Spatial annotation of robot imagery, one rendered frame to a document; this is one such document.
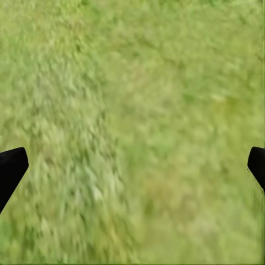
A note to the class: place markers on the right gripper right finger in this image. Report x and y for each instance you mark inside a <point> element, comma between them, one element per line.
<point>256,164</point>

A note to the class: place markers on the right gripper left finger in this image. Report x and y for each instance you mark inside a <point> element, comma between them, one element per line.
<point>13,165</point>

